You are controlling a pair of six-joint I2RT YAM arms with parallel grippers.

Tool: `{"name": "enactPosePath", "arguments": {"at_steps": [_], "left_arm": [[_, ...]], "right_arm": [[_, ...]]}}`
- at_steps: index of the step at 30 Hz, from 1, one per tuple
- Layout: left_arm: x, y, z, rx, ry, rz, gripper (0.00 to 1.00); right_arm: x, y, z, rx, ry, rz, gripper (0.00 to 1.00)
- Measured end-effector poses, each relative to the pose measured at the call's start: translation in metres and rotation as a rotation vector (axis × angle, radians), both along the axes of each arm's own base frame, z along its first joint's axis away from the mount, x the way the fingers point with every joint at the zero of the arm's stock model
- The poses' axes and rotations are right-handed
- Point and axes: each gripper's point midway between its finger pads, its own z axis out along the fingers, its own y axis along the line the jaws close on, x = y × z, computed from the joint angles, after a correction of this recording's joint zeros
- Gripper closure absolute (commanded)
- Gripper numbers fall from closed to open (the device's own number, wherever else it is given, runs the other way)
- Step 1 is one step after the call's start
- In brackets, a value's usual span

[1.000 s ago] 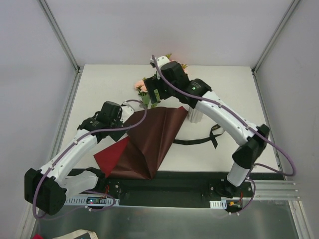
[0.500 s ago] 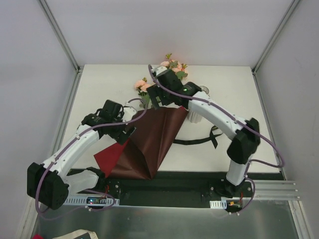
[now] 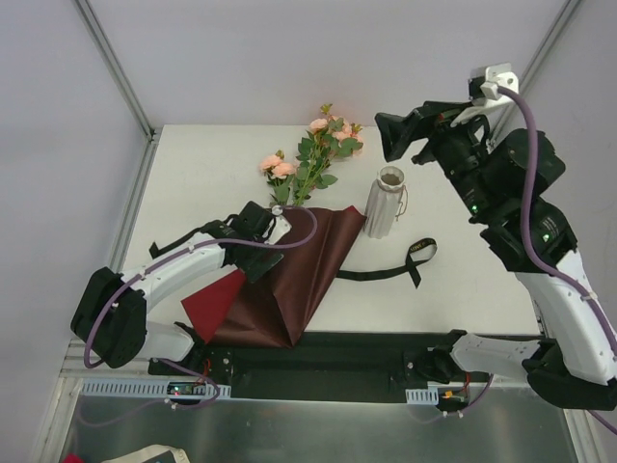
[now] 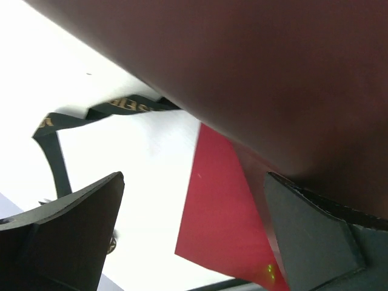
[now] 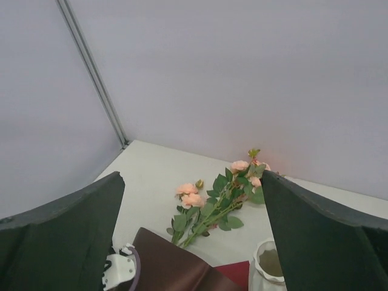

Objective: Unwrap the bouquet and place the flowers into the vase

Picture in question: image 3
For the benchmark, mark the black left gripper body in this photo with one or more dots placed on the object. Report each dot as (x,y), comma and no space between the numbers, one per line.
(260,262)

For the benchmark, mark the left aluminium frame post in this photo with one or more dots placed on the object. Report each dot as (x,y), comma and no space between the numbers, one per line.
(109,57)

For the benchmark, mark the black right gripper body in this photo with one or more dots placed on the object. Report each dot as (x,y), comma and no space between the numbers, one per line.
(425,128)

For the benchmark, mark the red object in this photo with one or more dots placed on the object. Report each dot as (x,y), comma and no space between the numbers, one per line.
(72,458)

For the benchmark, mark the pink flower tall bunch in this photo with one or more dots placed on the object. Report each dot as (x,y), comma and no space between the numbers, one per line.
(329,139)

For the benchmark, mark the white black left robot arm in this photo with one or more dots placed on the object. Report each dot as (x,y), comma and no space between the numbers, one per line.
(112,315)

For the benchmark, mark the white cable duct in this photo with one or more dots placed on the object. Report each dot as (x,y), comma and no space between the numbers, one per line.
(429,396)
(130,388)

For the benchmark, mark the black ribbon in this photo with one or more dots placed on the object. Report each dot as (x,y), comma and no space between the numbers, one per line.
(410,265)

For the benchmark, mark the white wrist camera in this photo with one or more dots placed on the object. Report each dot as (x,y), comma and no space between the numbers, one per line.
(484,83)
(278,226)

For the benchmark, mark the aluminium frame post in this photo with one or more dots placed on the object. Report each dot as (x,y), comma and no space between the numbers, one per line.
(109,57)
(524,33)

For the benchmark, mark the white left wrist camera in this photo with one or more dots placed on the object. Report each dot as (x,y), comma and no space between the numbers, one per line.
(278,226)

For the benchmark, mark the white tote bag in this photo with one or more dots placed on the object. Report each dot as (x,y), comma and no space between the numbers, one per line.
(153,454)

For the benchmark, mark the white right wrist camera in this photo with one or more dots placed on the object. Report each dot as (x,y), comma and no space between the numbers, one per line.
(484,83)

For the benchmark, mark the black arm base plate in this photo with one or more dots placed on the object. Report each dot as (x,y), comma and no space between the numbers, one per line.
(322,366)

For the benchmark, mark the white ribbed ceramic vase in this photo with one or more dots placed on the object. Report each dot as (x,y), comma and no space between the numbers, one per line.
(387,201)

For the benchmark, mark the pink flower small bunch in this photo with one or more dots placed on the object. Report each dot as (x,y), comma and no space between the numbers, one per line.
(279,176)

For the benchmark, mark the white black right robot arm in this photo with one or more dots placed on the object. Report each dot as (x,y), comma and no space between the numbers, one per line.
(572,366)

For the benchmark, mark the aluminium front rail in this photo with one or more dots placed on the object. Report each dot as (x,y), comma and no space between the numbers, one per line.
(510,358)

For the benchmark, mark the brown wrapping paper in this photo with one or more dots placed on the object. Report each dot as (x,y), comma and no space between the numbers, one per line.
(276,310)

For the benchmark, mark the right aluminium frame post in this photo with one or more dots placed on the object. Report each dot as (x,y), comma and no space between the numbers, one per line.
(524,33)

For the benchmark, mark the left white cable duct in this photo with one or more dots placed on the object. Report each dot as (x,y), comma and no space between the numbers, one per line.
(130,388)

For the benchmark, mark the right white cable duct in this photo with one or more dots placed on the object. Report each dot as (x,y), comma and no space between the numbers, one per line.
(429,396)

